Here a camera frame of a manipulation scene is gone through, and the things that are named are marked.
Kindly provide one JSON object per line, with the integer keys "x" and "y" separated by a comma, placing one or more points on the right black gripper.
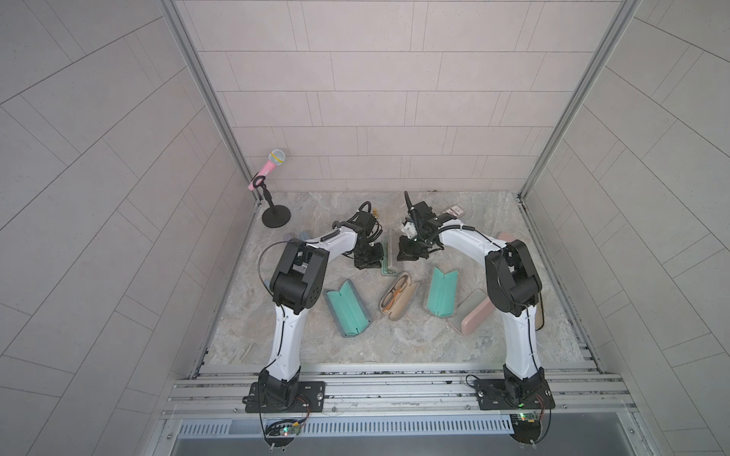
{"x": 405, "y": 251}

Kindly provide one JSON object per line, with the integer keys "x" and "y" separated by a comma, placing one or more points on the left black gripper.
{"x": 375, "y": 260}

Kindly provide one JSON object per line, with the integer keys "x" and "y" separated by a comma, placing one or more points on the teal folding glasses case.
{"x": 440, "y": 301}

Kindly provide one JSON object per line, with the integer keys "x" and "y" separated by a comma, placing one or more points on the beige glasses case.
{"x": 403, "y": 303}

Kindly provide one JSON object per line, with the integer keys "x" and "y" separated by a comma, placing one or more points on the pink glasses case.
{"x": 504, "y": 236}

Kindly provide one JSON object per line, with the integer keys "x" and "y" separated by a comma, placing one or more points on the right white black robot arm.
{"x": 513, "y": 285}

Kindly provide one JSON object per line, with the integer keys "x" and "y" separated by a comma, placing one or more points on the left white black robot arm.
{"x": 297, "y": 283}

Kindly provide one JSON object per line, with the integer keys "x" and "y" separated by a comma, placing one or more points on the teal open glasses case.
{"x": 348, "y": 310}

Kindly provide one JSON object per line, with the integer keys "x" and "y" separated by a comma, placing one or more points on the pink grey open case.
{"x": 471, "y": 313}

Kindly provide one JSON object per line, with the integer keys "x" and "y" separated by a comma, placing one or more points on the small pink card box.
{"x": 456, "y": 211}

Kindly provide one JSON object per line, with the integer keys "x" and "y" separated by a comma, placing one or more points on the black microphone stand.
{"x": 276, "y": 215}

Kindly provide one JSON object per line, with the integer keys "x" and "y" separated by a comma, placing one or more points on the pink toy microphone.
{"x": 275, "y": 159}

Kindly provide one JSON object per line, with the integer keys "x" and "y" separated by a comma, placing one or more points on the left circuit board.
{"x": 283, "y": 429}

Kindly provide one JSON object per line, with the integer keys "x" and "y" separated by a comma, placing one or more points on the circuit board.
{"x": 527, "y": 428}
{"x": 283, "y": 429}

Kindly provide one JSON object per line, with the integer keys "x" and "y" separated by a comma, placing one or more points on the right circuit board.
{"x": 527, "y": 428}

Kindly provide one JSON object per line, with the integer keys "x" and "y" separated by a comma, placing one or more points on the orange frame glasses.
{"x": 392, "y": 295}

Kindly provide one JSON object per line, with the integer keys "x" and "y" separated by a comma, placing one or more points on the aluminium rail frame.
{"x": 395, "y": 399}

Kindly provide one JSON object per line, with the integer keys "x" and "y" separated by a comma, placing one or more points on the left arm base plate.
{"x": 276, "y": 397}

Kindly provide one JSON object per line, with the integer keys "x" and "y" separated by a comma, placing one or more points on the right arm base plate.
{"x": 510, "y": 394}

